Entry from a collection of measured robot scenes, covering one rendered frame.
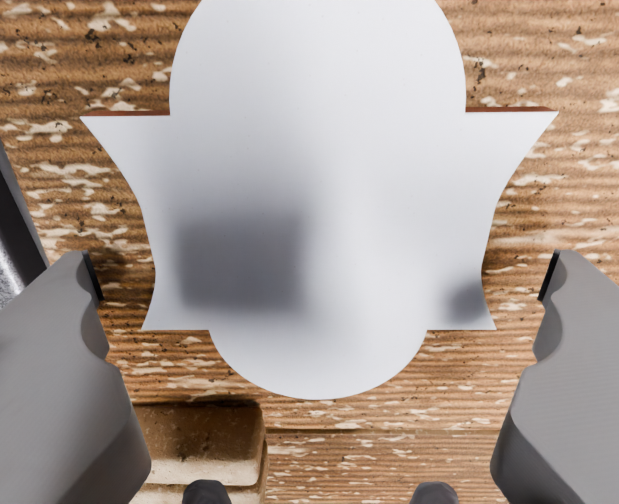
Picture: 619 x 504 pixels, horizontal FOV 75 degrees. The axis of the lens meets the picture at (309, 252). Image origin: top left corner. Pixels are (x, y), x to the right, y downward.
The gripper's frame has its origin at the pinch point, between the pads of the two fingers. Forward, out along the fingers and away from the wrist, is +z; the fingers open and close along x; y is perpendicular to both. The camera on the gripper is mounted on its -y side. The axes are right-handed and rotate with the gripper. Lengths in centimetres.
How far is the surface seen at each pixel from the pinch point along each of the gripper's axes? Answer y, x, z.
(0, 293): 4.3, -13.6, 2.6
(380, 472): 13.7, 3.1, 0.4
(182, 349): 5.5, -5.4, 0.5
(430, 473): 13.7, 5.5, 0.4
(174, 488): 10.9, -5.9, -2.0
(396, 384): 7.4, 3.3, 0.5
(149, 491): 10.9, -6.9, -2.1
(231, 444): 8.6, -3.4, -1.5
